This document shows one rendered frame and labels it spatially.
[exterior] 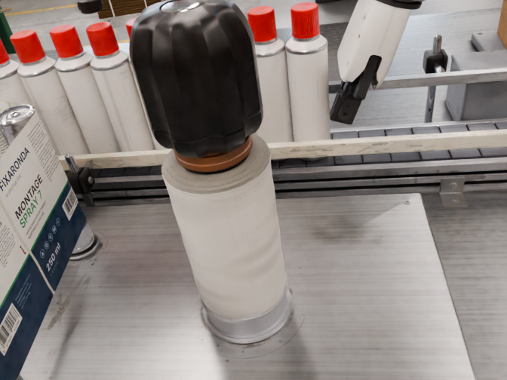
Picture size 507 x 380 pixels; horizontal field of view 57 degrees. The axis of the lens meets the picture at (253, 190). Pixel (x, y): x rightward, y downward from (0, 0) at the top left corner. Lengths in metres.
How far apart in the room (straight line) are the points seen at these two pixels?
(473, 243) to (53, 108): 0.57
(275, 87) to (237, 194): 0.30
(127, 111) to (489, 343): 0.51
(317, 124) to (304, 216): 0.13
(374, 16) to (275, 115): 0.17
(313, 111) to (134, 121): 0.25
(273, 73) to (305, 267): 0.24
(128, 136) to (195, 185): 0.36
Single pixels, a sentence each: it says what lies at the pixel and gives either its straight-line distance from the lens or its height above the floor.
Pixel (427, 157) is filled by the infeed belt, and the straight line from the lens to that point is 0.67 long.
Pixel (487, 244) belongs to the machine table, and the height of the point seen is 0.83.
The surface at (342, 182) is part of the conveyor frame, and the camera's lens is 0.66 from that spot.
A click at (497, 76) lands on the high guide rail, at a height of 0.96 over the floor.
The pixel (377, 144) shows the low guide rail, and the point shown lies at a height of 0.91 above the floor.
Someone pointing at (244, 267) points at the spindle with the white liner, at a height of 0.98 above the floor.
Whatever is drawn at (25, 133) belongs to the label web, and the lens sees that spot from 0.49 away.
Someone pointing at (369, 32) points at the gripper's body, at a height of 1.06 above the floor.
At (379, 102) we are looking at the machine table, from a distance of 0.91.
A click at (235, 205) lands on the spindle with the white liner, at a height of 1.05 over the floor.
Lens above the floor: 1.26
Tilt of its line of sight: 38 degrees down
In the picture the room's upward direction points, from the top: 9 degrees counter-clockwise
